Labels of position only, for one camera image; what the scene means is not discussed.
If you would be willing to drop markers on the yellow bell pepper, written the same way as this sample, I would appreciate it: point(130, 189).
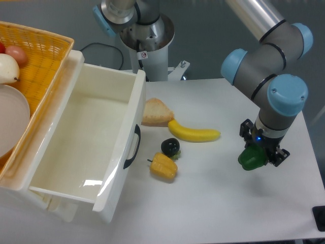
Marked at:
point(162, 166)

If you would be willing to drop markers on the green bell pepper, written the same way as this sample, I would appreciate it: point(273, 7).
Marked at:
point(252, 157)

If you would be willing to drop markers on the open upper white drawer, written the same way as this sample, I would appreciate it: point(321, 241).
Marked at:
point(86, 162)

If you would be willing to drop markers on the bread slice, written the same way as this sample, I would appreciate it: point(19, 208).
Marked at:
point(156, 113)

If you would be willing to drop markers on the black object at table edge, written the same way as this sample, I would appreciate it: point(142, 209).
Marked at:
point(319, 216)

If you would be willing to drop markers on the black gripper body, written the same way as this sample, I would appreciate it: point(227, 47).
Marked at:
point(266, 139)

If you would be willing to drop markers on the yellow banana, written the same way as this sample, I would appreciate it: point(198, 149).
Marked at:
point(192, 135)

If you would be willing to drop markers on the dark purple eggplant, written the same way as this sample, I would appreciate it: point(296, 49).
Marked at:
point(171, 148)

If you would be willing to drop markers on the yellow woven basket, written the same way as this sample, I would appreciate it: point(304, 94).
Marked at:
point(47, 53)

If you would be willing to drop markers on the white pear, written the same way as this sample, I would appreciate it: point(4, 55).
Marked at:
point(10, 70)

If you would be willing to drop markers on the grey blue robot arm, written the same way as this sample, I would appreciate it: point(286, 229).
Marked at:
point(260, 76)

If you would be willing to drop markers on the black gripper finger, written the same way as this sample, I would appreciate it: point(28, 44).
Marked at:
point(245, 132)
point(277, 155)

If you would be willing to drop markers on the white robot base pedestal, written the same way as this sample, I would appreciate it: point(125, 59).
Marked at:
point(148, 47)

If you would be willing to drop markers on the pink peach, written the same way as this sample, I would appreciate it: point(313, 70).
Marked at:
point(17, 53)

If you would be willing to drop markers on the red fruit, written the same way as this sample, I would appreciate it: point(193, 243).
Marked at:
point(2, 48)

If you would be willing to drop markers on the white plate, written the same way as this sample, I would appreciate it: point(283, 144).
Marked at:
point(15, 116)

